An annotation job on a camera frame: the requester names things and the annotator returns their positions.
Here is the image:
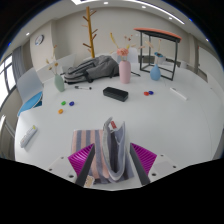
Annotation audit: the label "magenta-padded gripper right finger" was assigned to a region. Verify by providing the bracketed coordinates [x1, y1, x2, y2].
[129, 142, 183, 186]

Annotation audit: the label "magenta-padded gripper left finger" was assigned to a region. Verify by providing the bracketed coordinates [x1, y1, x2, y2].
[46, 143, 97, 188]

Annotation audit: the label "striped grey towel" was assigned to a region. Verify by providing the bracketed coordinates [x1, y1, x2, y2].
[70, 116, 135, 185]

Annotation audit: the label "white remote control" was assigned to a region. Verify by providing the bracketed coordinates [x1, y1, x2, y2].
[19, 124, 38, 149]

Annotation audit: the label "black marker pen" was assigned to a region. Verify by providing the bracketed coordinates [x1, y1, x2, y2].
[74, 85, 93, 91]

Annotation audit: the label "black rectangular case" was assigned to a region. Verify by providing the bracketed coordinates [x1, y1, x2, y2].
[102, 86, 129, 103]

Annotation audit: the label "white marker pen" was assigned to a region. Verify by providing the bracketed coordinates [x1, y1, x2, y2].
[169, 87, 188, 101]

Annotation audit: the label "green vase with dried flowers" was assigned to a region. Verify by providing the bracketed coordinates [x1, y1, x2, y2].
[45, 44, 66, 93]

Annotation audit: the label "white chair with blue cushion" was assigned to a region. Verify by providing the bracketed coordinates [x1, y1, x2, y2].
[15, 67, 44, 117]

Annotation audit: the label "blue vase with flowers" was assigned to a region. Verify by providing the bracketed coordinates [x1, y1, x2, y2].
[149, 39, 164, 82]

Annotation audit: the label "pink vase with flowers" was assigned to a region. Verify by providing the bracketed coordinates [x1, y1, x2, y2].
[109, 32, 138, 85]

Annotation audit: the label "grey backpack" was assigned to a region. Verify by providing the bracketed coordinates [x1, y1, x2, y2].
[63, 54, 120, 84]

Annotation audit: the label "window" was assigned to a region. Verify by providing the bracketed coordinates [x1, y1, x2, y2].
[0, 54, 17, 108]

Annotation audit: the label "grey curtain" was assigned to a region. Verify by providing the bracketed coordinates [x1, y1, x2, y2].
[11, 45, 28, 84]

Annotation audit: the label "wooden coat rack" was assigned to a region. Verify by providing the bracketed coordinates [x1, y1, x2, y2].
[82, 5, 99, 59]

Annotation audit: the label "ceiling light strip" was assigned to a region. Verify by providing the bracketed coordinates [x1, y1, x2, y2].
[71, 0, 185, 25]

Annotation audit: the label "recessed ceiling lights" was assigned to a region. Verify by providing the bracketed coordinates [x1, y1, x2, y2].
[24, 0, 211, 43]

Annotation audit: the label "round wall clock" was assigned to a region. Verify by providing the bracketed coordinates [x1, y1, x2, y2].
[34, 34, 45, 47]

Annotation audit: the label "black frame stand orange top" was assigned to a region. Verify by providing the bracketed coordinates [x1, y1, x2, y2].
[133, 27, 183, 81]

